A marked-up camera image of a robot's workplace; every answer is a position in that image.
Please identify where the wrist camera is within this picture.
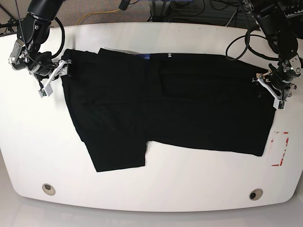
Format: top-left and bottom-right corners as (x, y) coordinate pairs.
(273, 99), (287, 110)
(38, 85), (53, 98)

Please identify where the table grommet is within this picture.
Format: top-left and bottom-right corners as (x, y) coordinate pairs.
(42, 183), (55, 196)
(249, 188), (263, 201)

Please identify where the yellow cable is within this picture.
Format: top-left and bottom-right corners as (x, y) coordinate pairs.
(76, 7), (122, 26)

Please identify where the right table grommet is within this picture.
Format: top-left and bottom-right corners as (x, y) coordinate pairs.
(249, 188), (263, 201)

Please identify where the black T-shirt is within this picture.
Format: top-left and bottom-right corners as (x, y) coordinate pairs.
(62, 49), (276, 172)

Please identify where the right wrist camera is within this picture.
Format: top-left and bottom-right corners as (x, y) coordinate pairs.
(38, 85), (53, 98)

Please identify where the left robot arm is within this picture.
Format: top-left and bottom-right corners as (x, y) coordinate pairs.
(225, 0), (303, 101)

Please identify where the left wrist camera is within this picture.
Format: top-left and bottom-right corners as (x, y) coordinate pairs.
(273, 99), (287, 110)

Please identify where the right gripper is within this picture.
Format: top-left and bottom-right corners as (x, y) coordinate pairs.
(9, 39), (71, 81)

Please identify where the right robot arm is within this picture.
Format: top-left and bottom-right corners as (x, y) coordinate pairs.
(9, 0), (71, 87)

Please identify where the left table grommet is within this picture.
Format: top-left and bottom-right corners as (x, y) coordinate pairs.
(42, 183), (55, 196)

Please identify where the red tape marker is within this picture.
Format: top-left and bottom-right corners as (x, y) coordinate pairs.
(268, 131), (289, 166)

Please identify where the black cable bundle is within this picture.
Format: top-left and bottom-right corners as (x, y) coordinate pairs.
(146, 0), (249, 26)

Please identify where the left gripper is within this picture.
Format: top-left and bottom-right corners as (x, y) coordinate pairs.
(252, 55), (302, 100)

